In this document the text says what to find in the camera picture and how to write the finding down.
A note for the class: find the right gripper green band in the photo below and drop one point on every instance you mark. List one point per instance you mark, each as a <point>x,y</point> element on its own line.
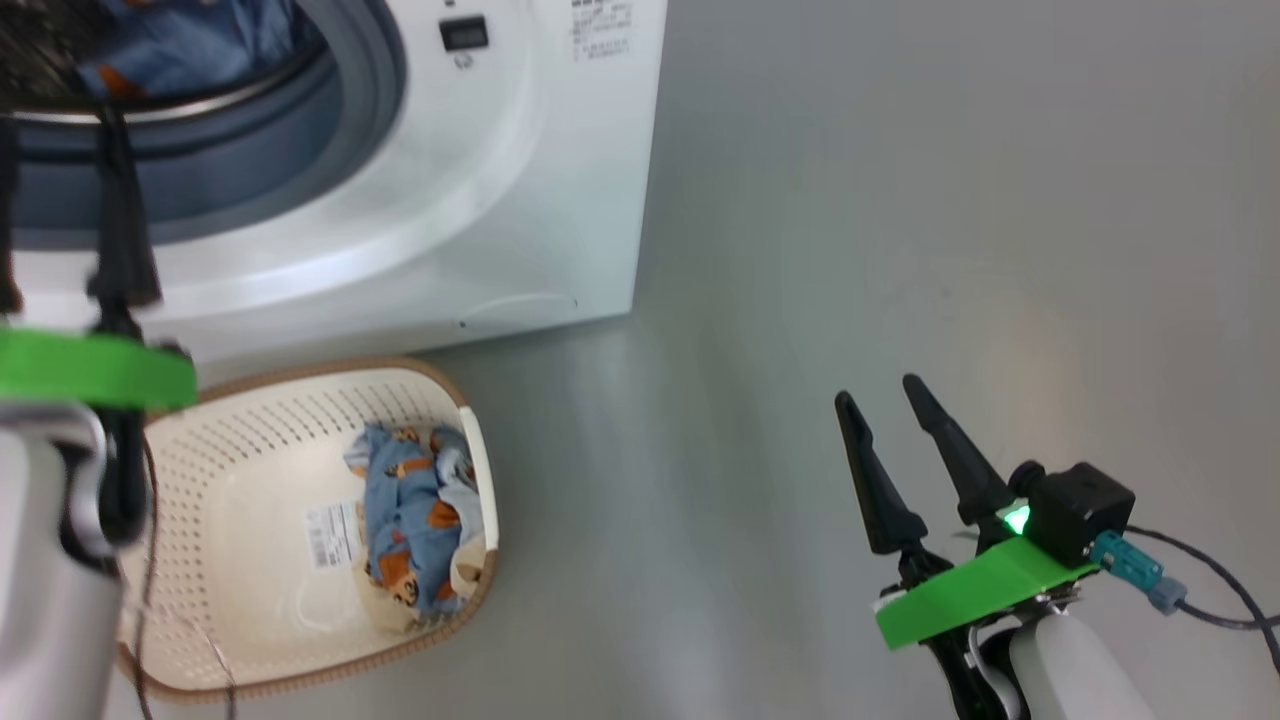
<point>970,595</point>

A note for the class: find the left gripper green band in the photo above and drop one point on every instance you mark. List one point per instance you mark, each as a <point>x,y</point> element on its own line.
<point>90,365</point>

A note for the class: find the blue garment with orange print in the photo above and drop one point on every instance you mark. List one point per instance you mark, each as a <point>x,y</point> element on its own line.
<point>190,45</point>

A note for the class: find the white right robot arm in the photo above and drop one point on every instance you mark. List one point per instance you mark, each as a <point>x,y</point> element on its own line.
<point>1075,670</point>

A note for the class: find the white washing machine body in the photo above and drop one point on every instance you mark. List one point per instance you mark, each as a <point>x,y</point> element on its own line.
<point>480,200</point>

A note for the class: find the white product sticker inside basket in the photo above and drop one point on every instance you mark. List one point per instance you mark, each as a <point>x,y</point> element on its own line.
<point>335,535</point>

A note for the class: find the cream perforated basket brown rim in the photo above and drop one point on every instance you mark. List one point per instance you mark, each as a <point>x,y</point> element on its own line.
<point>250,620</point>

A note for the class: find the round white filter cover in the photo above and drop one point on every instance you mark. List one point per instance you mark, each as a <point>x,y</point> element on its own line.
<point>520,305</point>

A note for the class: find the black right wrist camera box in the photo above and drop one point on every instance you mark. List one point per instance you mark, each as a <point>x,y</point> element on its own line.
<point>1080,510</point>

